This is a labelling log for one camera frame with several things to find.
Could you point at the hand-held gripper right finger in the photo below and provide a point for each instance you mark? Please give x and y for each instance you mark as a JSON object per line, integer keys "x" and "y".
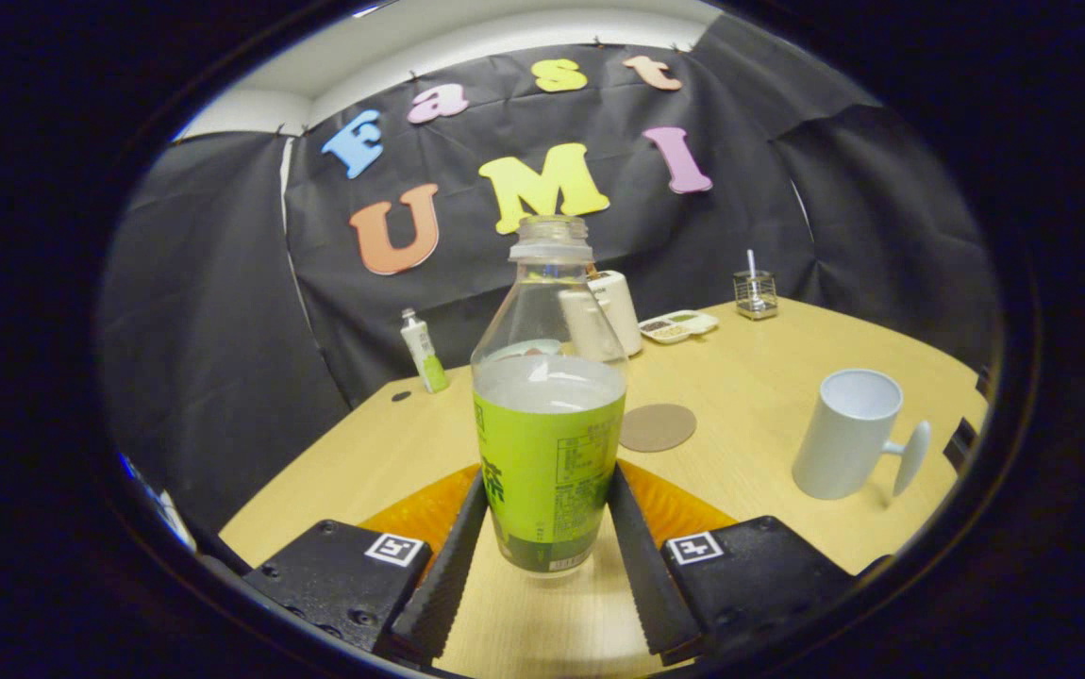
{"x": 646, "y": 575}

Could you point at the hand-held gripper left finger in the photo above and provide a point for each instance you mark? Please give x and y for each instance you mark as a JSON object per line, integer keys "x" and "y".
{"x": 443, "y": 575}

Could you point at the round brown coaster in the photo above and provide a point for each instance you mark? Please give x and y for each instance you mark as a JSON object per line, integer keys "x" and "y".
{"x": 658, "y": 428}

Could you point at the clear juice bottle green label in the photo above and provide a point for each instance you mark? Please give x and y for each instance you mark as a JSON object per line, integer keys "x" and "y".
{"x": 547, "y": 453}

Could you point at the white cup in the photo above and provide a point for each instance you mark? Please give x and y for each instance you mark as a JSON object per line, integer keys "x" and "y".
{"x": 844, "y": 443}

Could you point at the small white green bottle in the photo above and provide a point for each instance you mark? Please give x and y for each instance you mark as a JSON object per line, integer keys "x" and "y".
{"x": 422, "y": 349}

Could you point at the wooden table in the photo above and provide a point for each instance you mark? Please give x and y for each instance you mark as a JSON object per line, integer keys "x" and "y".
{"x": 741, "y": 396}

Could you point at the white divided snack tray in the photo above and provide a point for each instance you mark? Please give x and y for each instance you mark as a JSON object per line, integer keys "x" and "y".
{"x": 679, "y": 326}

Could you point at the white toaster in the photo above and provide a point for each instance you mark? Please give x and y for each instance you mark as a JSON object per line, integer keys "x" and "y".
{"x": 623, "y": 311}

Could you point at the white straw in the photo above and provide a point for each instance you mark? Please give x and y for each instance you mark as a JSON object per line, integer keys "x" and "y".
{"x": 751, "y": 262}

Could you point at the black backdrop cloth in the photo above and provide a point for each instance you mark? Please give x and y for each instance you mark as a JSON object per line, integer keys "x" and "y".
{"x": 222, "y": 330}

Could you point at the black table clamp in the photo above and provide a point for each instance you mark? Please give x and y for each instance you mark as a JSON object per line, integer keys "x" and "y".
{"x": 959, "y": 443}

